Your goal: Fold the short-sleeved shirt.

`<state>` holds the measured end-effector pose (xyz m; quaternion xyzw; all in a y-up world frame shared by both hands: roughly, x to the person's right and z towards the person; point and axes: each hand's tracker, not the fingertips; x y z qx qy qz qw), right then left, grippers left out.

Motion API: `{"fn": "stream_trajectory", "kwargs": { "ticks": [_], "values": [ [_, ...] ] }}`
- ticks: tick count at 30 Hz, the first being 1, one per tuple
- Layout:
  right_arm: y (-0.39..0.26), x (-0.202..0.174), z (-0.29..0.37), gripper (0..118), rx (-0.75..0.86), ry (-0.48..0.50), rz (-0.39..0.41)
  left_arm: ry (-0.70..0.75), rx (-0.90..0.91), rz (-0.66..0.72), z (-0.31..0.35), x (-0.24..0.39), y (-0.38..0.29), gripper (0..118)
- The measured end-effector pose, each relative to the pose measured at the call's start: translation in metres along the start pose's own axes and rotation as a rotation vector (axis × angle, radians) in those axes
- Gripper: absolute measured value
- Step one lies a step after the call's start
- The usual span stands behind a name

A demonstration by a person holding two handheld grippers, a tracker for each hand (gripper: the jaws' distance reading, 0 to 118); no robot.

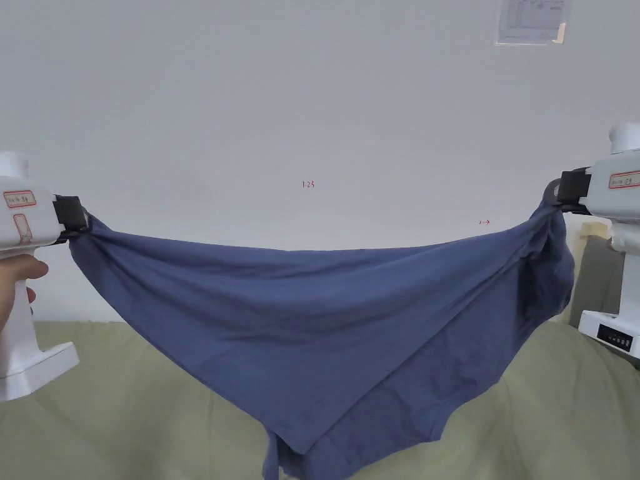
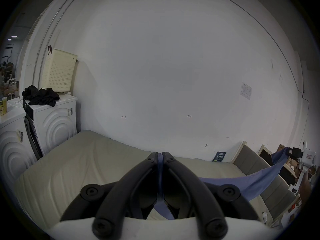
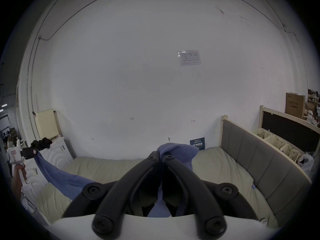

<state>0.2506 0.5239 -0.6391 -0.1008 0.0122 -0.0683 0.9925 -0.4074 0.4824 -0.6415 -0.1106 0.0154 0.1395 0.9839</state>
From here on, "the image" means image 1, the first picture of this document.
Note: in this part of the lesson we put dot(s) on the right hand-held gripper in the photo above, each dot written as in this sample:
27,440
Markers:
617,200

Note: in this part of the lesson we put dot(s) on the white paper sheet on wall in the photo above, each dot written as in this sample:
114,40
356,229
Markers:
531,21

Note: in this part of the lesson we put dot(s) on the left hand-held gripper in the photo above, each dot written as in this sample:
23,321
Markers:
30,220

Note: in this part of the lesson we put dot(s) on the dark blue shirt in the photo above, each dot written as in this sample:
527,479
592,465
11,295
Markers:
320,325

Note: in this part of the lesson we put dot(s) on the person's left hand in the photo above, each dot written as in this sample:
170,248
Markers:
15,285

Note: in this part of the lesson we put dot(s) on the bed with pale green sheet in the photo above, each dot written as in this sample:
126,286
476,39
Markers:
125,425

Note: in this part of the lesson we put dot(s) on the grey padded headboard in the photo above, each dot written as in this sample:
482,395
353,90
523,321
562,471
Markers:
597,285

